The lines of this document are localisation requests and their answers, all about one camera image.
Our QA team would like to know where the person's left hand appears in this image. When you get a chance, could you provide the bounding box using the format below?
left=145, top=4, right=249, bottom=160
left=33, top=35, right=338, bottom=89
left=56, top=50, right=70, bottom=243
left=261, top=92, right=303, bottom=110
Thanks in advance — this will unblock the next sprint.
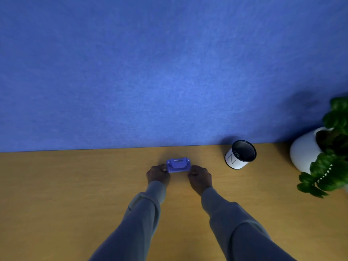
left=146, top=165, right=171, bottom=187

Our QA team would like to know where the person's right hand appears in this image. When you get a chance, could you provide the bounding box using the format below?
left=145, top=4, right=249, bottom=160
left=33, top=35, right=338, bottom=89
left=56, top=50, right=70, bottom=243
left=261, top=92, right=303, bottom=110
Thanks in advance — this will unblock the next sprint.
left=188, top=165, right=213, bottom=197

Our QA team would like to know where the blue plastic device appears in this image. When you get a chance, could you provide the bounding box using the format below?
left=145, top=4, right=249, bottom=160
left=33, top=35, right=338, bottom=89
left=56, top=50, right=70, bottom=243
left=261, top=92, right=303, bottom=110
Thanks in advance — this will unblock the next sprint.
left=166, top=157, right=191, bottom=173

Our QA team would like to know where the person's left forearm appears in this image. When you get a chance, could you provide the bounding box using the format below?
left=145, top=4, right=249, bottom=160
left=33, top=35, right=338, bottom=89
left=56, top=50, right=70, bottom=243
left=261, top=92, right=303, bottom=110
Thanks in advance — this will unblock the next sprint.
left=88, top=181, right=167, bottom=261

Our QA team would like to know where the person's right forearm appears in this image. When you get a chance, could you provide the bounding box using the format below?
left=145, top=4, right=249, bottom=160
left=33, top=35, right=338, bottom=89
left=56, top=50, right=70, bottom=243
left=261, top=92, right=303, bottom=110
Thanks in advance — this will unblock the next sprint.
left=201, top=187, right=297, bottom=261

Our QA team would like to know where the white cup with black interior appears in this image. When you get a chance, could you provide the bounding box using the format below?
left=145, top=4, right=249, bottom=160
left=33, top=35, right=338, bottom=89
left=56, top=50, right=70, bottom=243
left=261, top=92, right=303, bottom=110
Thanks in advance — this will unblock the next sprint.
left=225, top=140, right=257, bottom=170

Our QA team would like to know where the white round plant pot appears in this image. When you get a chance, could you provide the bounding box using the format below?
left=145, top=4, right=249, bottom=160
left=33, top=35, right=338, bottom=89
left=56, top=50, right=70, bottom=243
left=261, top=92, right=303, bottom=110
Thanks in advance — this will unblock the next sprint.
left=289, top=127, right=335, bottom=175

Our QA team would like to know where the green leafy plant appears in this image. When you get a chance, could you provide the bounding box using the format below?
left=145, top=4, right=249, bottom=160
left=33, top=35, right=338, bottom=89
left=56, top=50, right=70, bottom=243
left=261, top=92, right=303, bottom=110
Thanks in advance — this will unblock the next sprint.
left=297, top=97, right=348, bottom=199

